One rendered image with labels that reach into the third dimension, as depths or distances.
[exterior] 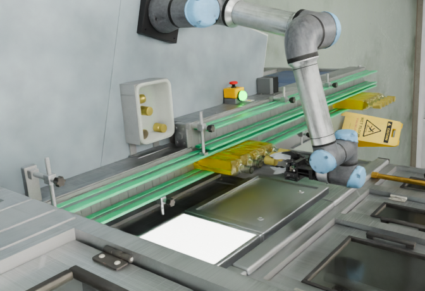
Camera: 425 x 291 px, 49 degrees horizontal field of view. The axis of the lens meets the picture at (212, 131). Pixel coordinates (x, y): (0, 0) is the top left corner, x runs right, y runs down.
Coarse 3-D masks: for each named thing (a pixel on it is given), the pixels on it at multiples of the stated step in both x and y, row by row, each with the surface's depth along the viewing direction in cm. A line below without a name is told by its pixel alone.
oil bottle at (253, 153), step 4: (228, 148) 187; (232, 148) 187; (236, 148) 187; (240, 148) 186; (244, 148) 186; (248, 152) 180; (252, 152) 180; (256, 152) 181; (252, 156) 179; (256, 156) 180
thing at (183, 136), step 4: (176, 124) 181; (180, 124) 179; (184, 124) 178; (176, 128) 181; (180, 128) 180; (184, 128) 178; (176, 132) 182; (180, 132) 180; (184, 132) 179; (188, 132) 179; (176, 136) 182; (180, 136) 180; (184, 136) 179; (188, 136) 179; (176, 140) 183; (180, 140) 181; (184, 140) 180; (188, 140) 179; (176, 144) 183; (180, 144) 182; (184, 144) 180; (188, 144) 180
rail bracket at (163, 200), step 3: (159, 198) 159; (162, 198) 159; (165, 198) 160; (171, 198) 158; (156, 201) 161; (159, 201) 160; (162, 201) 159; (165, 201) 159; (168, 201) 157; (171, 201) 157; (174, 201) 158; (162, 204) 160; (168, 204) 157; (171, 204) 157; (174, 204) 158; (162, 207) 161; (162, 210) 161; (162, 213) 162
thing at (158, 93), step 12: (144, 84) 164; (156, 84) 177; (168, 84) 174; (156, 96) 179; (168, 96) 176; (156, 108) 180; (168, 108) 177; (144, 120) 176; (156, 120) 181; (168, 120) 178; (156, 132) 179; (168, 132) 179
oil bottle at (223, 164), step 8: (200, 160) 181; (208, 160) 178; (216, 160) 176; (224, 160) 174; (232, 160) 173; (240, 160) 173; (200, 168) 182; (208, 168) 179; (216, 168) 176; (224, 168) 174; (232, 168) 171
